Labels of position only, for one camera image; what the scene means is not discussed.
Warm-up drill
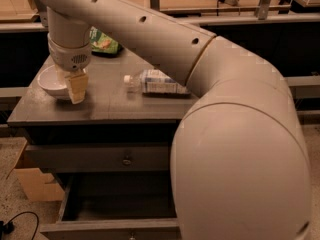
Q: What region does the open bottom drawer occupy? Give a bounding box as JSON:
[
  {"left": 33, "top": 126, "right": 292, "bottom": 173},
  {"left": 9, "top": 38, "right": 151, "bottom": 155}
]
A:
[{"left": 40, "top": 171, "right": 182, "bottom": 240}]

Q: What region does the white bowl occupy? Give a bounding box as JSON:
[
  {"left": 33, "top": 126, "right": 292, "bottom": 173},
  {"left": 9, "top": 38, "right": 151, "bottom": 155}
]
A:
[{"left": 37, "top": 65, "right": 71, "bottom": 101}]

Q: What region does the black cable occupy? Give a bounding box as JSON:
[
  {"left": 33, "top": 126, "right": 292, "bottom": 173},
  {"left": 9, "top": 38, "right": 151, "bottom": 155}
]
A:
[{"left": 0, "top": 211, "right": 40, "bottom": 240}]

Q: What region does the closed middle drawer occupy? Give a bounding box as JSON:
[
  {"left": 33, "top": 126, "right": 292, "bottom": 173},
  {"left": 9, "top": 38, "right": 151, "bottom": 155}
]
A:
[{"left": 25, "top": 143, "right": 170, "bottom": 173}]

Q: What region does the grey drawer cabinet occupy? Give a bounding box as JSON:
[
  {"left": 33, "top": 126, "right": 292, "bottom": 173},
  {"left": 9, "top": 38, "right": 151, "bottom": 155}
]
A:
[{"left": 7, "top": 48, "right": 201, "bottom": 240}]

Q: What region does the green rice chip bag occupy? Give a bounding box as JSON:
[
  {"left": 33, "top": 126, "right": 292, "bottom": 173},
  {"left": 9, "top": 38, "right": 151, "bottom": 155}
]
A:
[{"left": 89, "top": 27, "right": 122, "bottom": 55}]

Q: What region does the cardboard box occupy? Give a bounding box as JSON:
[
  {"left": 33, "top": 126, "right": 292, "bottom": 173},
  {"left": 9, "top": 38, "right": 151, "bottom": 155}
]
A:
[{"left": 8, "top": 142, "right": 64, "bottom": 202}]

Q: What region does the grey metal railing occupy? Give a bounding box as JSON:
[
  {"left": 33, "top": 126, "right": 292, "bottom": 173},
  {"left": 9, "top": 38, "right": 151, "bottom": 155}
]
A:
[{"left": 0, "top": 0, "right": 320, "bottom": 22}]

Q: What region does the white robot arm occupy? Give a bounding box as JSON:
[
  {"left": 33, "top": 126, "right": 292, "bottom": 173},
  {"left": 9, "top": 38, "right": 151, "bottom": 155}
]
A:
[{"left": 40, "top": 0, "right": 312, "bottom": 240}]

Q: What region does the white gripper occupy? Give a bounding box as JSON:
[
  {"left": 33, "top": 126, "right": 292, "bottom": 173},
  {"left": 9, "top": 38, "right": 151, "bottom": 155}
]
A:
[{"left": 48, "top": 36, "right": 91, "bottom": 104}]

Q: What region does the clear plastic water bottle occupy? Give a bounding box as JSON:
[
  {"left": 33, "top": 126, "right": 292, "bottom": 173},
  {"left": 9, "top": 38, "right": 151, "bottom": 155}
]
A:
[{"left": 123, "top": 69, "right": 190, "bottom": 95}]

